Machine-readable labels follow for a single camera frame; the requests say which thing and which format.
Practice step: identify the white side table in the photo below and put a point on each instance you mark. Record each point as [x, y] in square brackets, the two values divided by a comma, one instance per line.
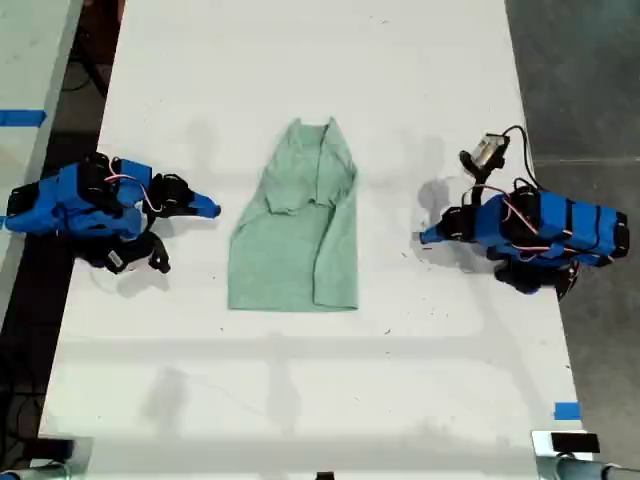
[25, 60]

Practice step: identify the metal table bracket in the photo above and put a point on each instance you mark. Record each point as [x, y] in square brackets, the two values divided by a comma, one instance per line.
[82, 457]
[542, 457]

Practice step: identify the black camera box with label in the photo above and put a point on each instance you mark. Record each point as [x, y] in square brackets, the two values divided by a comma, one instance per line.
[117, 260]

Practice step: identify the short blue tape strip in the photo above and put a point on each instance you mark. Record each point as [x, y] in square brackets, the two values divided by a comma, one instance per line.
[567, 411]

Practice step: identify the pale green T-shirt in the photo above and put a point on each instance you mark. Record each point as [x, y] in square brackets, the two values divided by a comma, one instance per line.
[295, 235]

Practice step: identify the long blue tape strip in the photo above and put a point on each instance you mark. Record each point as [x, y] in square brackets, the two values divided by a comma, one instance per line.
[22, 117]

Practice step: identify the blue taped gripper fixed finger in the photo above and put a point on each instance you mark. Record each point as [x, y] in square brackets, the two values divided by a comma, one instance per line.
[433, 230]
[205, 201]

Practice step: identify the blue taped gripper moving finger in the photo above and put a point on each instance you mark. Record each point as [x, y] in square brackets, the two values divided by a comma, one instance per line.
[200, 212]
[436, 237]

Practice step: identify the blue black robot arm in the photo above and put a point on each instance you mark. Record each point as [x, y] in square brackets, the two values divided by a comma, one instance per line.
[75, 200]
[560, 225]

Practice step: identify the black silver camera box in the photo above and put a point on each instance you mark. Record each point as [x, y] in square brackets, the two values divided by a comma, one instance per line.
[487, 152]

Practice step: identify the small black box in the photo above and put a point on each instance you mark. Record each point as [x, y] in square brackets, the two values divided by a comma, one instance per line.
[575, 443]
[56, 448]

